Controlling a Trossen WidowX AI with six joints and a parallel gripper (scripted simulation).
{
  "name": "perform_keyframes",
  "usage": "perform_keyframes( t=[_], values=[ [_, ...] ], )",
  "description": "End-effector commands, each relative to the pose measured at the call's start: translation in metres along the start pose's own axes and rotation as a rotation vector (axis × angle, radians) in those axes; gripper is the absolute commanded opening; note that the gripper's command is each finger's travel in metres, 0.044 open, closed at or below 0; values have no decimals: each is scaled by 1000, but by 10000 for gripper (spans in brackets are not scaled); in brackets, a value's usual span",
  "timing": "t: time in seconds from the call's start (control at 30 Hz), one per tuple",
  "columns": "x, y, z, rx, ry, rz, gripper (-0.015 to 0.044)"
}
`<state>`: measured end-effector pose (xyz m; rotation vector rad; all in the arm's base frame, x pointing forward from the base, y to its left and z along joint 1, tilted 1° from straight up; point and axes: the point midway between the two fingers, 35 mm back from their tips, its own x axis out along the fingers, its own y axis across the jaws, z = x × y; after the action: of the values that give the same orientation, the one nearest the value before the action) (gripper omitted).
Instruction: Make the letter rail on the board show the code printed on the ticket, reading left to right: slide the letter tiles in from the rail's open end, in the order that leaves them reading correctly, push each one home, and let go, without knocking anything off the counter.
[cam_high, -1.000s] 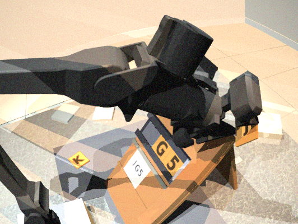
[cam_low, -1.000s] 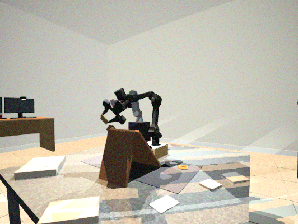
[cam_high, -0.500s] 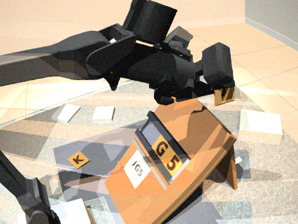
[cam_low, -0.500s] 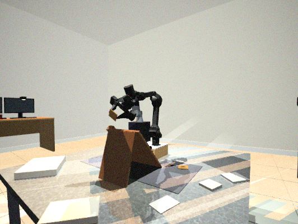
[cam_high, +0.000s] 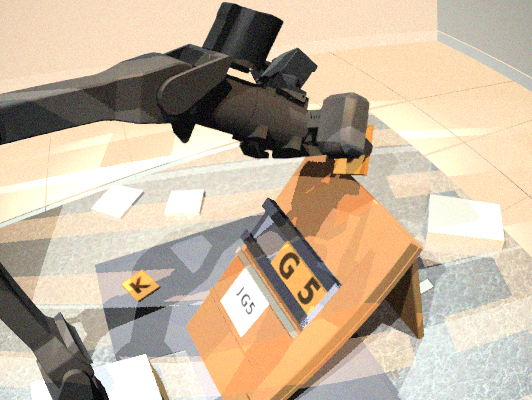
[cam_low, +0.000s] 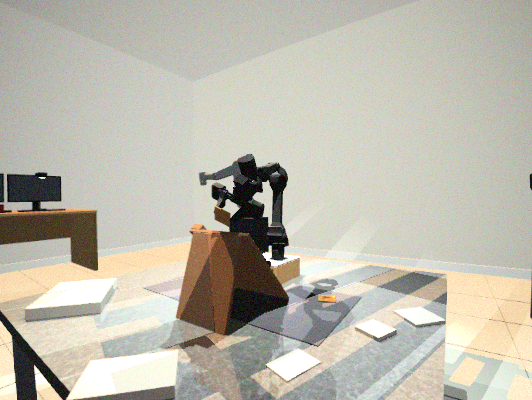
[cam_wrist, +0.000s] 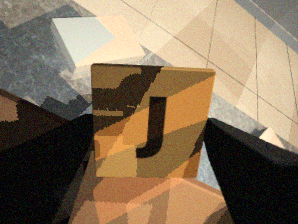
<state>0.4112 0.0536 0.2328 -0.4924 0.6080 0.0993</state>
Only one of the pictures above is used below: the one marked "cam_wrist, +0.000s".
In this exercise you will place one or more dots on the tan square letter tile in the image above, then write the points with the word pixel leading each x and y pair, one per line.
pixel 149 121

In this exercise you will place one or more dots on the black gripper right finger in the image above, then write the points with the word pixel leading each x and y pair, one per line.
pixel 258 180

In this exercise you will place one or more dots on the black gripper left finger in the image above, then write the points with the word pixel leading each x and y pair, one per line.
pixel 40 179

